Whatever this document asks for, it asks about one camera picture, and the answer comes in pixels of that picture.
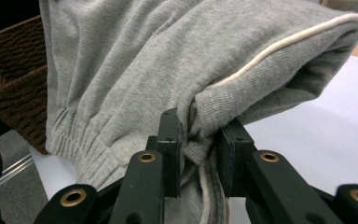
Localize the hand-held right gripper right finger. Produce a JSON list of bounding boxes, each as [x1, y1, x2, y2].
[[217, 119, 344, 224]]

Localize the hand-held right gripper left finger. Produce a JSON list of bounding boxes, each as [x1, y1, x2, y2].
[[108, 107, 183, 224]]

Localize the brown wicker basket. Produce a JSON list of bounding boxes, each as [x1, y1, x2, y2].
[[0, 15, 49, 156]]

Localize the grey shorts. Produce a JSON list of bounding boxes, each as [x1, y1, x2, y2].
[[38, 0, 358, 224]]

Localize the aluminium rail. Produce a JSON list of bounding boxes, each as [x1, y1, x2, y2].
[[0, 153, 35, 189]]

